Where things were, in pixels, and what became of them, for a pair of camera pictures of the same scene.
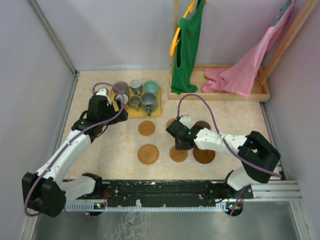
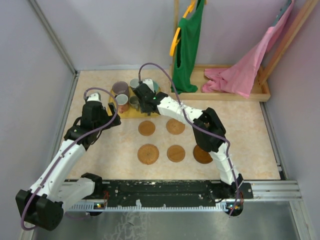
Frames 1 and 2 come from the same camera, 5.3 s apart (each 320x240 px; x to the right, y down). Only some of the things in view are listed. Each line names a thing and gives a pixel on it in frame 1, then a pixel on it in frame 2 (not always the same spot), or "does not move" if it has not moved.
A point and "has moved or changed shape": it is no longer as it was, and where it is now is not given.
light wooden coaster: (146, 128) does not move
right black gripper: (178, 146) → (143, 110)
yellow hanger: (177, 37) does not move
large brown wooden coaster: (203, 156) does not move
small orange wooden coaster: (178, 155) has moved or changed shape
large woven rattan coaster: (148, 154) does not move
